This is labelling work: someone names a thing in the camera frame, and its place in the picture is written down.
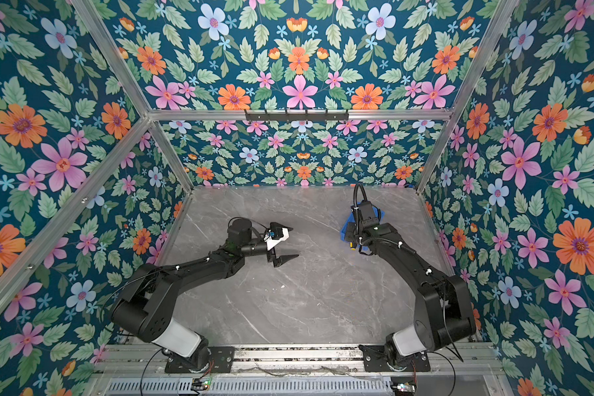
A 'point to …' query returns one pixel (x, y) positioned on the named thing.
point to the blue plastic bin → (344, 227)
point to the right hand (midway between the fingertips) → (353, 230)
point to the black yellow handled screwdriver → (353, 246)
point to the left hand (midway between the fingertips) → (295, 235)
